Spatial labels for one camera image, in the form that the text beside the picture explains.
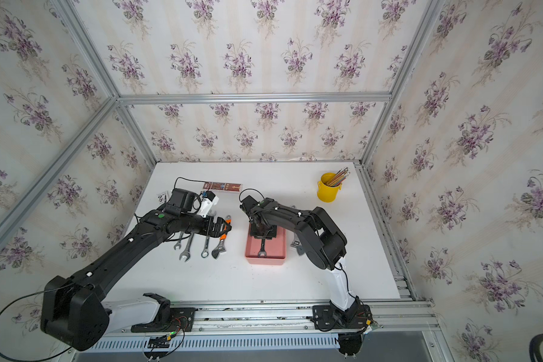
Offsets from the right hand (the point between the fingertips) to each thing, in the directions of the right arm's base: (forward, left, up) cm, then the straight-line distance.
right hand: (264, 239), depth 94 cm
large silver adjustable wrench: (-2, -14, +2) cm, 14 cm away
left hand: (-3, +14, +17) cm, 22 cm away
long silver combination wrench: (-7, +31, +2) cm, 32 cm away
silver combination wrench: (-7, +23, +2) cm, 25 cm away
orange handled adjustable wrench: (-5, +17, +3) cm, 18 cm away
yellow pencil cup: (+21, -28, +5) cm, 36 cm away
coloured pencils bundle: (+22, -32, +15) cm, 42 cm away
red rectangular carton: (+26, +21, +4) cm, 33 cm away
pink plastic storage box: (-5, -5, +3) cm, 7 cm away
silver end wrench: (-6, 0, +2) cm, 7 cm away
